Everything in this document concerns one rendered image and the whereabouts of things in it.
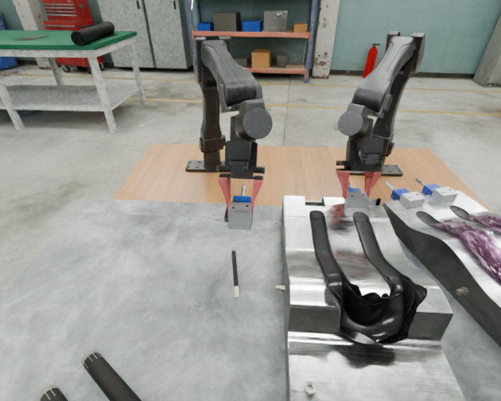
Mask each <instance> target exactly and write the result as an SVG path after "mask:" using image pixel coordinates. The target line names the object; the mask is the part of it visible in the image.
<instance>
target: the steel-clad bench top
mask: <svg viewBox="0 0 501 401"><path fill-rule="evenodd" d="M226 208H227V204H212V203H191V202H171V201H151V200H111V199H91V198H87V199H86V200H85V202H84V203H83V204H82V205H81V206H80V207H79V209H78V210H77V211H76V212H75V213H74V214H73V216H72V217H71V218H70V219H69V220H68V222H67V223H66V224H65V225H64V226H63V227H62V228H61V229H60V230H59V231H58V232H57V233H56V235H55V236H54V237H53V238H52V239H51V240H50V241H49V243H48V244H47V245H46V246H45V247H44V249H43V250H42V251H41V252H40V253H39V254H38V255H37V257H36V258H35V259H34V260H33V261H32V262H31V263H30V264H29V265H28V266H27V267H26V269H25V270H24V271H23V272H22V273H21V274H20V276H19V277H18V278H17V279H16V280H15V281H14V283H13V284H12V285H11V286H10V287H9V288H8V290H7V291H6V292H5V293H4V294H3V295H2V296H1V297H0V401H37V397H38V395H39V393H40V392H41V391H42V390H43V389H44V388H45V387H47V386H48V385H51V384H55V385H56V386H57V387H58V388H59V389H60V390H61V391H62V393H63V394H64V396H65V397H66V399H67V400H68V401H110V400H109V399H108V398H107V397H106V396H105V394H104V393H103V391H102V390H101V389H100V388H99V386H98V385H97V383H96V382H95V381H94V380H93V379H92V378H91V376H90V375H89V373H88V372H87V371H86V369H85V368H84V366H83V365H82V364H81V360H82V358H83V356H84V355H85V354H86V353H87V352H89V351H91V350H96V351H98V352H99V354H101V356H102V357H103V358H104V359H105V360H106V361H107V363H108V364H109V365H110V366H111V367H112V368H113V369H114V370H115V371H116V372H117V373H118V374H119V375H120V377H121V378H122V379H123V380H124V381H125V382H126V384H127V385H128V386H129V387H130V388H131V389H132V390H133V392H134V393H135V394H136V395H137V396H138V397H139V399H140V400H141V401H286V375H285V322H284V296H283V292H281V291H280V290H275V285H281V284H283V269H282V206H271V205H255V206H254V209H253V217H252V223H251V229H250V231H248V230H230V229H229V225H228V222H224V216H225V212H226ZM397 238H398V237H397ZM398 242H399V243H400V245H401V247H402V250H403V252H404V254H405V255H406V257H407V259H408V260H409V261H410V262H411V263H412V264H413V265H414V266H416V267H417V268H419V269H420V270H422V271H423V272H425V273H426V274H427V275H428V276H429V277H430V278H432V279H433V280H434V281H435V282H436V283H437V285H438V286H439V287H440V288H441V290H442V291H443V293H444V295H445V297H446V299H447V301H448V303H449V306H450V308H451V310H452V312H453V316H452V320H451V321H450V322H449V325H448V327H447V329H446V330H445V333H444V335H443V337H442V338H441V345H442V349H443V352H444V354H445V357H446V359H447V361H448V363H449V366H450V368H451V369H452V373H453V375H454V376H455V378H456V381H457V383H458V385H459V387H460V389H461V391H462V394H463V396H464V398H465V400H466V401H501V348H500V347H499V346H498V344H497V343H496V342H495V341H494V340H493V339H492V338H491V337H490V336H489V335H488V334H487V332H486V331H485V330H484V329H483V328H482V327H481V326H480V325H479V324H478V323H477V322H476V320H475V319H474V318H473V317H472V316H471V315H470V314H469V313H468V312H467V311H466V310H465V308H464V307H463V306H462V305H461V304H460V303H459V302H458V301H457V300H456V299H455V298H454V297H453V296H452V295H451V294H450V293H449V292H448V291H447V290H446V289H445V288H444V287H443V285H442V284H441V283H440V282H439V281H438V280H437V279H436V278H435V277H434V276H433V275H432V273H431V272H430V271H429V270H428V269H427V268H426V267H425V266H424V265H423V264H422V263H421V261H420V260H419V259H418V258H417V257H416V256H415V255H414V254H413V253H412V252H411V251H410V249H409V248H408V247H407V246H406V245H405V244H404V243H403V242H402V241H401V240H400V239H399V238H398ZM232 251H235V255H236V264H237V274H238V284H239V298H235V289H234V277H233V266H232V254H231V252H232Z"/></svg>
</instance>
